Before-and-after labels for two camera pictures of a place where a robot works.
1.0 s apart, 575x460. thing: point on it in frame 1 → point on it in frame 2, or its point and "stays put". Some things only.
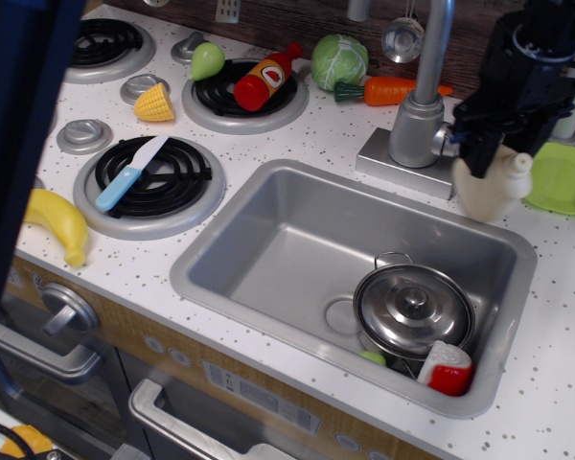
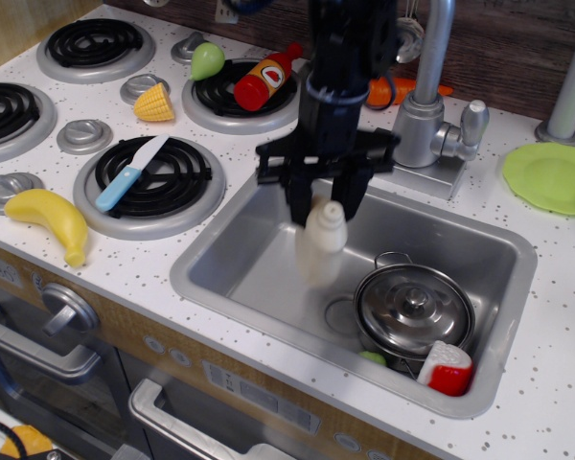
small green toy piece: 375,357 stays put
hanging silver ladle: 402,38 stays put
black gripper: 525,80 → 327,147
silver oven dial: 67,310 stays put
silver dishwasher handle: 143,398 stays put
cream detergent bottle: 485,198 → 322,241
